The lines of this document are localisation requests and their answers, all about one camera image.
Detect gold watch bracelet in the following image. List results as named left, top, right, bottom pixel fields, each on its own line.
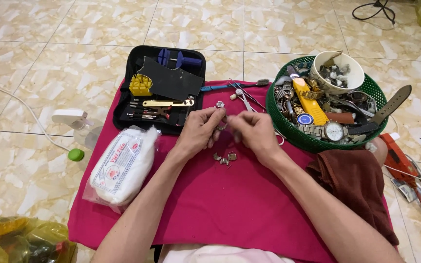
left=298, top=89, right=325, bottom=100

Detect magenta cloth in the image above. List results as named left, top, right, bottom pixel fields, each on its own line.
left=67, top=80, right=398, bottom=263

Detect brown towel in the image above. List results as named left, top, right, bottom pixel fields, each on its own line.
left=305, top=148, right=400, bottom=247

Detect brown leather watch strap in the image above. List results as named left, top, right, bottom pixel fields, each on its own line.
left=323, top=111, right=356, bottom=125

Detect person's left hand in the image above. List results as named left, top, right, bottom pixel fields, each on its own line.
left=174, top=107, right=229, bottom=160

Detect white handled scissors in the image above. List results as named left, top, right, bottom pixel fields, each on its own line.
left=273, top=127, right=287, bottom=147

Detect black cable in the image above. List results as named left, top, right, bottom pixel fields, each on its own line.
left=352, top=0, right=397, bottom=26

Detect blue handled toothbrush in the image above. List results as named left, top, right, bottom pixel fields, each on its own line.
left=200, top=78, right=270, bottom=92

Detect black zip tool case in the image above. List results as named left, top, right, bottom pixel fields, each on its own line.
left=113, top=45, right=207, bottom=136

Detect orange electric tool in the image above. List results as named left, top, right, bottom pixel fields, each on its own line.
left=379, top=132, right=420, bottom=184

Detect thin dark tweezers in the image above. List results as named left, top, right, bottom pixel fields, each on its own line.
left=227, top=78, right=267, bottom=111

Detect yellow handled case knife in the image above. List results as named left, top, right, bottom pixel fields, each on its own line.
left=287, top=65, right=330, bottom=126

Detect white cotton wool packet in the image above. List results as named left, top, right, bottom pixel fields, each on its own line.
left=82, top=126, right=161, bottom=215

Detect yellow watch holder block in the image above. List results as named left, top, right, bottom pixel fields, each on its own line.
left=129, top=74, right=153, bottom=97

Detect silver wristwatch white dial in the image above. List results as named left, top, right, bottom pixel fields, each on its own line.
left=296, top=120, right=351, bottom=143

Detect yellow plastic bag with items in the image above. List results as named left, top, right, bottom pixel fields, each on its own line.
left=0, top=216, right=78, bottom=263

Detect person's right hand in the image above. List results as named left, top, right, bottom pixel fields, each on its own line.
left=228, top=111, right=288, bottom=169

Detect person's knee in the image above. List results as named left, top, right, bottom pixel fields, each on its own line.
left=368, top=137, right=389, bottom=168

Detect black leather watch strap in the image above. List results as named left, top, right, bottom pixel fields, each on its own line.
left=347, top=84, right=413, bottom=136

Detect green bottle cap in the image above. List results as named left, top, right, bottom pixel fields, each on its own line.
left=67, top=148, right=85, bottom=162

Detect red handled small pliers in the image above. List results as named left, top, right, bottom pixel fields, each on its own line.
left=154, top=106, right=173, bottom=120

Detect clear spray bottle white head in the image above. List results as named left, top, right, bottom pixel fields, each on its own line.
left=51, top=108, right=104, bottom=150

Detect brass case opener blade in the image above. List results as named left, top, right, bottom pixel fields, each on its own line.
left=142, top=99, right=195, bottom=107

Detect white ceramic bowl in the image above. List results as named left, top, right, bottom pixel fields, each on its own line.
left=309, top=50, right=365, bottom=96

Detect silver tweezers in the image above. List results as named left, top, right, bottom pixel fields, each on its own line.
left=235, top=88, right=258, bottom=113

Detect person's white shorts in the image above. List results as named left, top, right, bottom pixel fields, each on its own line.
left=158, top=244, right=296, bottom=263

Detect silver watch bracelet piece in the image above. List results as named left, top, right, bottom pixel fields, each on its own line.
left=216, top=116, right=230, bottom=132

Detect black torn sheet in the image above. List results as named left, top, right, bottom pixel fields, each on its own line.
left=137, top=56, right=205, bottom=102

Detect blue round watch dial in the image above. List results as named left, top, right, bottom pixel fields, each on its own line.
left=296, top=113, right=314, bottom=126

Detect heap of watch parts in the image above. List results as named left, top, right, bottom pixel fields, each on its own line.
left=273, top=62, right=379, bottom=145

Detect set of steel pin punches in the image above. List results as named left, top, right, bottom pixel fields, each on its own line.
left=127, top=102, right=168, bottom=122

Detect green plastic basket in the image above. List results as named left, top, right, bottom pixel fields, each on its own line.
left=265, top=55, right=389, bottom=154

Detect white cable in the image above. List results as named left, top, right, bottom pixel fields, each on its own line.
left=0, top=11, right=73, bottom=152

